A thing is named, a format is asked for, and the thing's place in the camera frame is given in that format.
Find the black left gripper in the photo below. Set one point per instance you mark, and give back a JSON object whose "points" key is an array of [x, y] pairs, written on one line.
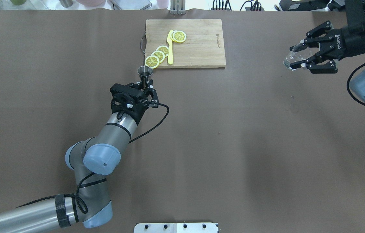
{"points": [[139, 113]]}

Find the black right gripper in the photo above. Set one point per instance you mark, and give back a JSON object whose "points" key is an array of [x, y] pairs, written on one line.
{"points": [[353, 41]]}

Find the small glass measuring cup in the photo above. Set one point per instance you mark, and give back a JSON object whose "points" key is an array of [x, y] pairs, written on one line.
{"points": [[297, 56]]}

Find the steel jigger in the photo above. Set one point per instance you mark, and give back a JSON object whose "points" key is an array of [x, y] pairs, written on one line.
{"points": [[145, 73]]}

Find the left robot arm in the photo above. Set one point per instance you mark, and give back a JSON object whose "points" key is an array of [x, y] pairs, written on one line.
{"points": [[91, 161]]}

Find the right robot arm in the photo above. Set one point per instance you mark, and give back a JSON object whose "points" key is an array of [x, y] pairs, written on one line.
{"points": [[356, 81]]}

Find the pink plastic cup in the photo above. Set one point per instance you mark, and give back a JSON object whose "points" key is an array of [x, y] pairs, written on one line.
{"points": [[163, 4]]}

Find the outer lemon slice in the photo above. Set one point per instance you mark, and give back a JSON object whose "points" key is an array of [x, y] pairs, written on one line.
{"points": [[152, 61]]}

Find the lemon slice near knife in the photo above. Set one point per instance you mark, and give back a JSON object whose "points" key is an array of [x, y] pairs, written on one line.
{"points": [[164, 49]]}

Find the single lemon slice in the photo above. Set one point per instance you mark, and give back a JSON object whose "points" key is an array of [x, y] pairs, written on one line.
{"points": [[178, 36]]}

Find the wooden cutting board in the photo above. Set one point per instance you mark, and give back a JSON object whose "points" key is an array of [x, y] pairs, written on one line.
{"points": [[203, 47]]}

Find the silver kitchen scale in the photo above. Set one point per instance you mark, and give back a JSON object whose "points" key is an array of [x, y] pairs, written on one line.
{"points": [[131, 4]]}

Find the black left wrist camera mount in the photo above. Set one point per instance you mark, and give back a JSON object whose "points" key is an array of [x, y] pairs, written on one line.
{"points": [[122, 97]]}

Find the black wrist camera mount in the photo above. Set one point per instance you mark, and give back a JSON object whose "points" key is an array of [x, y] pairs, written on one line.
{"points": [[122, 97], [355, 13]]}

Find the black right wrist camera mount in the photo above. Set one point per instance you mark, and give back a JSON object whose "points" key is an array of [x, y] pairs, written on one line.
{"points": [[355, 13]]}

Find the aluminium frame post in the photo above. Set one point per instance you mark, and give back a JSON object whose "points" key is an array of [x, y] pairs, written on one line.
{"points": [[177, 7]]}

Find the white camera pole base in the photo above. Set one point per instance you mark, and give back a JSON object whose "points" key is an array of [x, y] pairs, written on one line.
{"points": [[180, 227]]}

